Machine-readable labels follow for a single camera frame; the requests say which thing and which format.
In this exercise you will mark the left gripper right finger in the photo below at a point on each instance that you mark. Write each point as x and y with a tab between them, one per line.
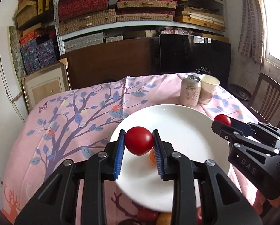
221	201

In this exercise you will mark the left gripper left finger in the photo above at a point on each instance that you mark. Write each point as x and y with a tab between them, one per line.
55	202

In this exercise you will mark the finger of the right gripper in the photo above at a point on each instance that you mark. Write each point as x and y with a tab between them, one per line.
233	136
262	132

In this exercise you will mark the small red cherry tomato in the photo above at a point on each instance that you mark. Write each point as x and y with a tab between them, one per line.
222	118

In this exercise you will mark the small orange fruit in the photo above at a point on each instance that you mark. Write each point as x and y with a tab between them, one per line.
152	157

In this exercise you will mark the large red tomato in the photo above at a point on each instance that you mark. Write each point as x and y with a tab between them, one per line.
139	140

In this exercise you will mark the dark wooden chair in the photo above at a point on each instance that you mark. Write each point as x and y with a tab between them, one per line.
271	99

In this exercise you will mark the white round plate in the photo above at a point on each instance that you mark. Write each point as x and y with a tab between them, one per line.
187	133

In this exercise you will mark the white paper cup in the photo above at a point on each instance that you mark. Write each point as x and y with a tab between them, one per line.
208	87

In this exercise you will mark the pink beverage can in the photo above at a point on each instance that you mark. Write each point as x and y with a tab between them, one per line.
190	90

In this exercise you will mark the pink floral tablecloth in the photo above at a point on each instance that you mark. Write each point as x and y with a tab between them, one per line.
77	124

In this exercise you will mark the patterned window curtain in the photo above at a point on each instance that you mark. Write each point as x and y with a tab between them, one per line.
252	41

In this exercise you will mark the black glossy monitor panel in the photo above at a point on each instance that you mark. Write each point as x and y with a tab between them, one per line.
193	54

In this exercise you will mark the framed picture leaning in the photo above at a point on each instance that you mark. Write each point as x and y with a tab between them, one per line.
47	81

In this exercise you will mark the brown wooden board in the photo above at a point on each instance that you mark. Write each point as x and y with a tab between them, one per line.
109	61

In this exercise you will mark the white metal shelf rack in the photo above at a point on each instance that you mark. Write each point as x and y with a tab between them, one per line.
62	38

